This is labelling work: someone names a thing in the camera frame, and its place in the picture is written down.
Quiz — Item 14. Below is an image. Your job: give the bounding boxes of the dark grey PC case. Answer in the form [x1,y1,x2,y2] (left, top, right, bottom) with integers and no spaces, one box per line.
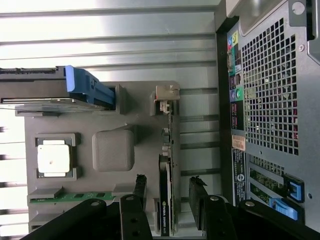
[214,0,320,231]

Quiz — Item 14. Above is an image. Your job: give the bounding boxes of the silver CPU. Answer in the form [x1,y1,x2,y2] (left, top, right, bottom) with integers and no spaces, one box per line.
[37,139,73,173]

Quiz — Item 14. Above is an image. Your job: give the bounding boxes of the hard disk in blue caddy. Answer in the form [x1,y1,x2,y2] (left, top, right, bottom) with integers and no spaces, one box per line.
[0,65,116,112]

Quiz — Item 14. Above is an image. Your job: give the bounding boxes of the grey parts rack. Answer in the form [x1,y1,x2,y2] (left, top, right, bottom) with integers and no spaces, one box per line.
[14,80,182,240]

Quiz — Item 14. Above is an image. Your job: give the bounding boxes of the bare green RAM stick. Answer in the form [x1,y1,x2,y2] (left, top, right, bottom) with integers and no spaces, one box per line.
[29,191,117,203]

